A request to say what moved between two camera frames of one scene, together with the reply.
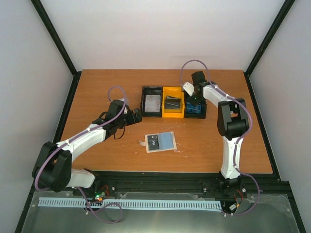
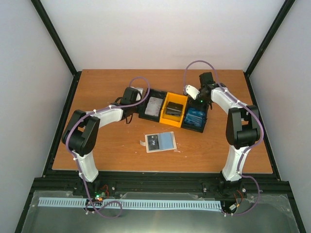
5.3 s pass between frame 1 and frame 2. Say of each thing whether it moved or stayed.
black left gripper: moved
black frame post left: stayed
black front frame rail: stayed
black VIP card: stayed
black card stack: moved
